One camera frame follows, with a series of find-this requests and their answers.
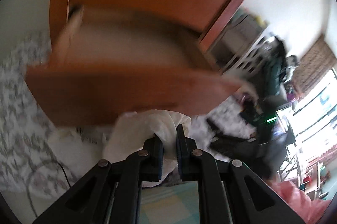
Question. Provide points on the wooden nightstand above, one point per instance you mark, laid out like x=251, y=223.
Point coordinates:
x=58, y=2

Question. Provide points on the coral pink cloth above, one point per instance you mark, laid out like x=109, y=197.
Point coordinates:
x=297, y=203

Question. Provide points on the white sheer underwear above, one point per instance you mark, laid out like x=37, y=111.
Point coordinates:
x=137, y=129

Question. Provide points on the black garment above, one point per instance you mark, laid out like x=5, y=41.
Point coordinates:
x=277, y=47

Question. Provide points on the teal jacket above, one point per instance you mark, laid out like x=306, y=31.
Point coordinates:
x=273, y=76

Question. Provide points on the white cutout rack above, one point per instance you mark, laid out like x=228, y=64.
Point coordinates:
x=247, y=60

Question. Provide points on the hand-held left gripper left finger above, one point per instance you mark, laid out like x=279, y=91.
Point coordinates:
x=159, y=160

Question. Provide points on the white underwear with black trim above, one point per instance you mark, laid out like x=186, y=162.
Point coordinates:
x=68, y=139

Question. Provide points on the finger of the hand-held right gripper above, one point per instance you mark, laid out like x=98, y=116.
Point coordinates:
x=226, y=145

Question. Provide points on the brown patterned curtain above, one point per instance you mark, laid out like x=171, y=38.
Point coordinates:
x=316, y=63

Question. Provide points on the teal checkered cloth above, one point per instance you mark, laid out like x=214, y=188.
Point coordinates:
x=171, y=203

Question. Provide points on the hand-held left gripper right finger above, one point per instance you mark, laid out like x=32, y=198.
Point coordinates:
x=181, y=160

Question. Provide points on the floral blanket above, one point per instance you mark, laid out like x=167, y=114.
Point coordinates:
x=21, y=121

